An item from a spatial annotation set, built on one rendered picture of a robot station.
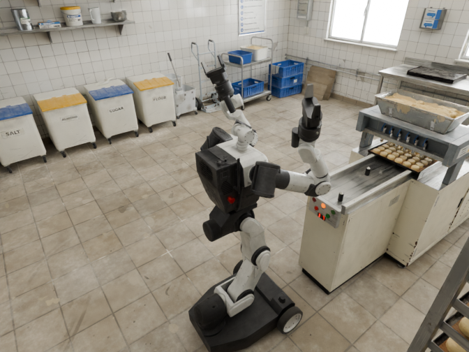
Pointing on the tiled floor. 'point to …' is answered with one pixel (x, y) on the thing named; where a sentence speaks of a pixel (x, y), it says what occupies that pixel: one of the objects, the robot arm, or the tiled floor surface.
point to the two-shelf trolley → (251, 72)
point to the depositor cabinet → (424, 209)
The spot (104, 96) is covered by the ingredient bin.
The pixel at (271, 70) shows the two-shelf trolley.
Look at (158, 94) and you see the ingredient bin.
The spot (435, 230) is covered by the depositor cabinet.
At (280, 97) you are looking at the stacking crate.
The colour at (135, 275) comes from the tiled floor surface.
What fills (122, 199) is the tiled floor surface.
